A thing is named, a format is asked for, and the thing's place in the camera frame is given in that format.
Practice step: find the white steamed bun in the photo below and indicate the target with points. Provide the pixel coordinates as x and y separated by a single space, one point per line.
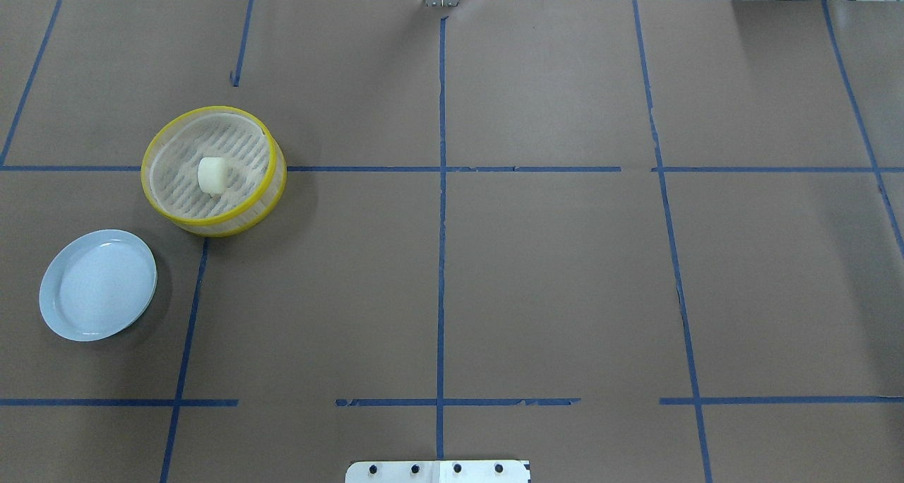
212 175

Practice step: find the yellow bamboo steamer basket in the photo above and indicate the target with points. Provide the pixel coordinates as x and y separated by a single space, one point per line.
255 177

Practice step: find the light blue plate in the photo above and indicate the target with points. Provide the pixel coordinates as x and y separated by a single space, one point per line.
98 285

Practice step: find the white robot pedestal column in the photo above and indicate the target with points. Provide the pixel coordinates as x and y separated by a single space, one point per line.
439 471

